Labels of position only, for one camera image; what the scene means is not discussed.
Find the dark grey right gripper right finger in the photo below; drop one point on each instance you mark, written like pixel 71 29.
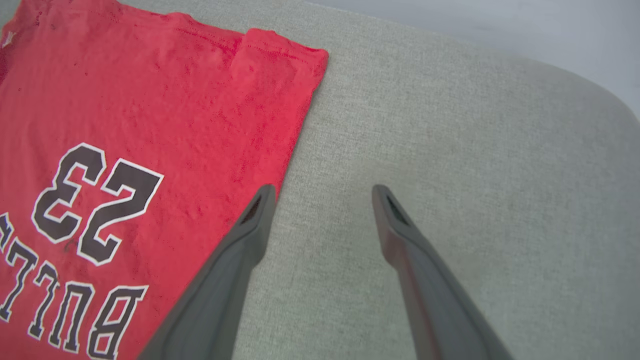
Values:
pixel 432 305

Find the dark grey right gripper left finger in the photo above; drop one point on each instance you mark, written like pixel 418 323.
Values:
pixel 220 295

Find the red basketball jersey number 23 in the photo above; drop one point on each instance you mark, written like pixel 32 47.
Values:
pixel 150 100

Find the grey fabric sofa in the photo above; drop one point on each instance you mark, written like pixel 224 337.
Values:
pixel 450 175

